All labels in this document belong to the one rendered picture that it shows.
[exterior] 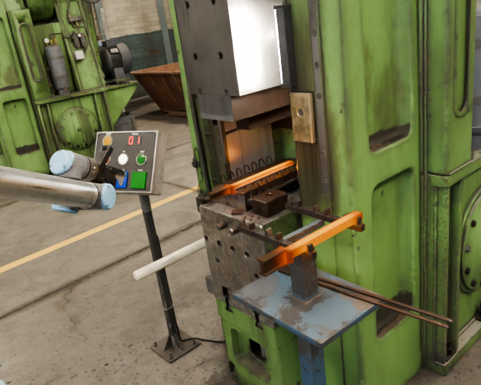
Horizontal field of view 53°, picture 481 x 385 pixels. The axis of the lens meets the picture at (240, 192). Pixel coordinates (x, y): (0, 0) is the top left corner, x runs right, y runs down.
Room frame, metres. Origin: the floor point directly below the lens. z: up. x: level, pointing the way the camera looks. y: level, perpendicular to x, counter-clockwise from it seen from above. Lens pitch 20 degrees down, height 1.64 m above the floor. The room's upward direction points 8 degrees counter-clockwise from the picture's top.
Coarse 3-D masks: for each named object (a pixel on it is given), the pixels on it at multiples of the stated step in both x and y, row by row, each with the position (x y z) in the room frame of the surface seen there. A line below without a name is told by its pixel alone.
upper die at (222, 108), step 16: (208, 96) 1.84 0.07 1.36; (224, 96) 1.77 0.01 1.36; (240, 96) 1.77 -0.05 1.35; (256, 96) 1.82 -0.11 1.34; (272, 96) 1.87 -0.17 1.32; (288, 96) 1.92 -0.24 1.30; (208, 112) 1.85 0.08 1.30; (224, 112) 1.78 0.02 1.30; (240, 112) 1.77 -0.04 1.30; (256, 112) 1.81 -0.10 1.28
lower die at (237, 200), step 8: (280, 160) 2.13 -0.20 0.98; (264, 168) 2.02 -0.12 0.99; (296, 168) 1.95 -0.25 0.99; (240, 176) 1.98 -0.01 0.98; (248, 176) 1.94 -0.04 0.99; (264, 176) 1.88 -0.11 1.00; (272, 176) 1.89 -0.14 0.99; (280, 176) 1.87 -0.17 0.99; (288, 176) 1.90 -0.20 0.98; (296, 176) 1.93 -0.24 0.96; (248, 184) 1.82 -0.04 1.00; (256, 184) 1.82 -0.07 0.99; (264, 184) 1.81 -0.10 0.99; (272, 184) 1.84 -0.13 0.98; (280, 184) 1.87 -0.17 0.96; (240, 192) 1.75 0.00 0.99; (248, 192) 1.76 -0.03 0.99; (256, 192) 1.78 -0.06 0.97; (216, 200) 1.88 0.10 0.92; (224, 200) 1.84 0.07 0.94; (232, 200) 1.80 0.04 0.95; (240, 200) 1.76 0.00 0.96; (240, 208) 1.77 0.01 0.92; (248, 208) 1.75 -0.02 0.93
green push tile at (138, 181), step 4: (132, 172) 2.07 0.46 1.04; (136, 172) 2.06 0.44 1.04; (140, 172) 2.05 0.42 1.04; (144, 172) 2.04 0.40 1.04; (132, 176) 2.06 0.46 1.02; (136, 176) 2.05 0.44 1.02; (140, 176) 2.04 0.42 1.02; (144, 176) 2.03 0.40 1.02; (132, 180) 2.05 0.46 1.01; (136, 180) 2.04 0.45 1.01; (140, 180) 2.03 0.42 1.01; (144, 180) 2.02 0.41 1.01; (132, 184) 2.04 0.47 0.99; (136, 184) 2.03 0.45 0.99; (140, 184) 2.02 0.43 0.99; (144, 184) 2.02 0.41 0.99; (132, 188) 2.04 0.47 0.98; (136, 188) 2.03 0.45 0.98; (140, 188) 2.02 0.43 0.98; (144, 188) 2.01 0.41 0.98
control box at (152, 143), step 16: (96, 144) 2.23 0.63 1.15; (112, 144) 2.19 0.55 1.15; (128, 144) 2.15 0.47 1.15; (144, 144) 2.11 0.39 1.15; (160, 144) 2.11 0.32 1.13; (112, 160) 2.15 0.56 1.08; (128, 160) 2.12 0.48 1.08; (160, 160) 2.09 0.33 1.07; (128, 176) 2.08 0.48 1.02; (160, 176) 2.07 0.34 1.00; (128, 192) 2.06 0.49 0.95; (144, 192) 2.01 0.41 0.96; (160, 192) 2.05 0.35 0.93
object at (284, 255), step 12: (348, 216) 1.31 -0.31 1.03; (360, 216) 1.32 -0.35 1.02; (324, 228) 1.25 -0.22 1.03; (336, 228) 1.25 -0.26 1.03; (300, 240) 1.20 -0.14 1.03; (312, 240) 1.19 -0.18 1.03; (324, 240) 1.22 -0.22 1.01; (276, 252) 1.13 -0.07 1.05; (288, 252) 1.13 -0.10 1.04; (300, 252) 1.16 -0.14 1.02; (264, 264) 1.10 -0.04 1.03; (276, 264) 1.12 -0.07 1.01; (264, 276) 1.09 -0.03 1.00
